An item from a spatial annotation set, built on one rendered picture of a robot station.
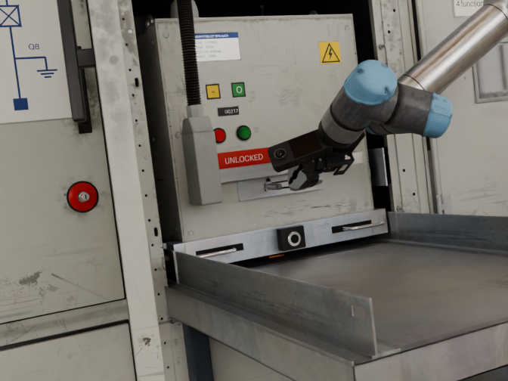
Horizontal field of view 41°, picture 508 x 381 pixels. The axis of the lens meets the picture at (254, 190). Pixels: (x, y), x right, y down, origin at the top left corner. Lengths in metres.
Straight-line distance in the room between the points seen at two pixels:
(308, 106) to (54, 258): 0.66
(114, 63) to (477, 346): 0.54
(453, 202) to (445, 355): 0.91
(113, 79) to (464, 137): 1.16
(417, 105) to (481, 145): 0.64
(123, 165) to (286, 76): 0.86
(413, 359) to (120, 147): 0.41
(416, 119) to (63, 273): 0.69
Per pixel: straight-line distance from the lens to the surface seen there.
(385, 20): 1.68
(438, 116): 1.19
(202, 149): 1.34
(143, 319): 0.76
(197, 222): 1.45
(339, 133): 1.19
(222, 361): 1.46
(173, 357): 1.42
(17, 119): 1.31
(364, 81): 1.11
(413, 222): 1.60
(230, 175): 1.43
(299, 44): 1.59
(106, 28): 0.76
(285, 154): 1.23
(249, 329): 1.02
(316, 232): 1.56
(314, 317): 0.90
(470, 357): 0.89
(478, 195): 1.79
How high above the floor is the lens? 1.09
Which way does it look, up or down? 3 degrees down
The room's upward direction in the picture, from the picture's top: 7 degrees counter-clockwise
